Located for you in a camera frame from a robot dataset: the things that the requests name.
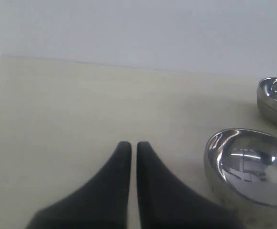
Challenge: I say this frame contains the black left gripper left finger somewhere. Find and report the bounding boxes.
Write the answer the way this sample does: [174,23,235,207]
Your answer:
[27,141,132,229]

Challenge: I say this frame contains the dimpled steel bowl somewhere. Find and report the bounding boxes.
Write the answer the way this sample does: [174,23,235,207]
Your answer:
[203,128,277,207]

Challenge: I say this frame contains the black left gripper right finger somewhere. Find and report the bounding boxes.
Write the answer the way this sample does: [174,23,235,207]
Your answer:
[136,142,231,229]

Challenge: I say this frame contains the smooth steel bowl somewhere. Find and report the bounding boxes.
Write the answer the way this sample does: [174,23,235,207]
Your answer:
[256,77,277,126]

